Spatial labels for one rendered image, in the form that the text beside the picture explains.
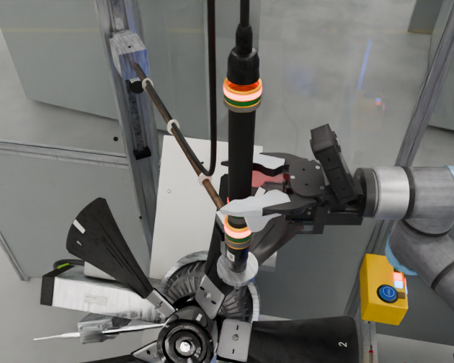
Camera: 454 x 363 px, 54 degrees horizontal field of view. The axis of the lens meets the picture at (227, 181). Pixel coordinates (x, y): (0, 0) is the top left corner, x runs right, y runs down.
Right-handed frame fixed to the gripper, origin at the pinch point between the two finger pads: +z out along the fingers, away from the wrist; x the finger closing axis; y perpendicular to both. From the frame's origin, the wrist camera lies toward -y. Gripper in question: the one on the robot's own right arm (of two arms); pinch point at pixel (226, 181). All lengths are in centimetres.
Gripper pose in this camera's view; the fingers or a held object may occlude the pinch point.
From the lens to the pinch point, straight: 61.5
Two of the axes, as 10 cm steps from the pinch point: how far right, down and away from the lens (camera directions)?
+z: -10.0, 0.0, 0.1
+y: 0.0, 7.2, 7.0
